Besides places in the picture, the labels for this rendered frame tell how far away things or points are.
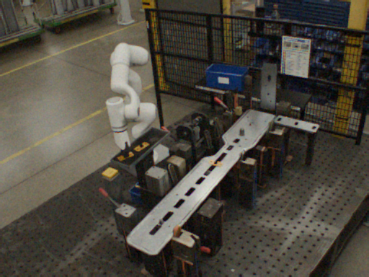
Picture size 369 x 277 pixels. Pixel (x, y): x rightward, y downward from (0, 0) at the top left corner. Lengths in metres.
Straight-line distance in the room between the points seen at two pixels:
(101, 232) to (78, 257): 0.21
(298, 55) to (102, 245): 1.83
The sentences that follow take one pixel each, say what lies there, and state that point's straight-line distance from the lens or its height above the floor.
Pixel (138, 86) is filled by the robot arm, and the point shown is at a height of 1.37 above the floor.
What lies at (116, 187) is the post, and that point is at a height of 1.08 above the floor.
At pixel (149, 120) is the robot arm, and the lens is 2.34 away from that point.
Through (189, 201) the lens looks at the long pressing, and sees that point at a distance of 1.90.
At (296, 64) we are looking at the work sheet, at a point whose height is 1.24.
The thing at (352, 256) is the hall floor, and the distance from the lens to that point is 3.06.
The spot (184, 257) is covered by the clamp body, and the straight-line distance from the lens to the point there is 1.71.
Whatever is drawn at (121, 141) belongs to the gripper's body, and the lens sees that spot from 1.88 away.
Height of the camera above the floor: 2.29
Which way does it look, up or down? 34 degrees down
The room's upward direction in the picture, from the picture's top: 6 degrees counter-clockwise
